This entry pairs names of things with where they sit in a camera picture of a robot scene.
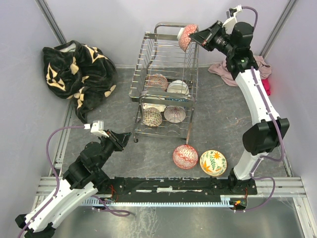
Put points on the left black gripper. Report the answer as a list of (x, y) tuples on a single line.
[(120, 139)]

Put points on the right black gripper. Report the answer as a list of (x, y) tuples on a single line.
[(206, 36)]

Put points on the brown cross patterned bowl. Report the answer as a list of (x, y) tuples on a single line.
[(152, 117)]

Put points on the white scalloped bowl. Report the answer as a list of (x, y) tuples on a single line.
[(159, 107)]

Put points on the plain white bowl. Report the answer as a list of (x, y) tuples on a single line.
[(178, 86)]

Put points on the stainless steel dish rack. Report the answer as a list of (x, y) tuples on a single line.
[(161, 54)]

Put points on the blue triangle patterned bowl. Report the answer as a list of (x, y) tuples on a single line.
[(176, 99)]

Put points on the red diamond patterned bowl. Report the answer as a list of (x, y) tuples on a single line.
[(185, 157)]

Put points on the black leaf patterned bowl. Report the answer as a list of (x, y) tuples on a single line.
[(183, 36)]

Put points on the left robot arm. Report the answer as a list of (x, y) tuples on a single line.
[(83, 179)]

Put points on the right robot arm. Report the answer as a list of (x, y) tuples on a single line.
[(268, 128)]

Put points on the magenta cloth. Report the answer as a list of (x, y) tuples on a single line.
[(266, 86)]

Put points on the black and cream blanket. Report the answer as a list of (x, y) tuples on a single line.
[(81, 73)]

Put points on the yellow floral bowl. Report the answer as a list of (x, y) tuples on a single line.
[(213, 163)]

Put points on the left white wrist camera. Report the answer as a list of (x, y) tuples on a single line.
[(97, 128)]

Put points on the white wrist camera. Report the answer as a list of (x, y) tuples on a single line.
[(97, 128), (231, 20)]

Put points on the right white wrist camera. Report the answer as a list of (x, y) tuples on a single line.
[(231, 20)]

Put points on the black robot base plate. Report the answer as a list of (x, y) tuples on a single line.
[(176, 189)]

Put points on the light blue cable duct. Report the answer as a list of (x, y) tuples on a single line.
[(225, 201)]

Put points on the aluminium frame rail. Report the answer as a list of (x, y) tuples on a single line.
[(267, 187)]

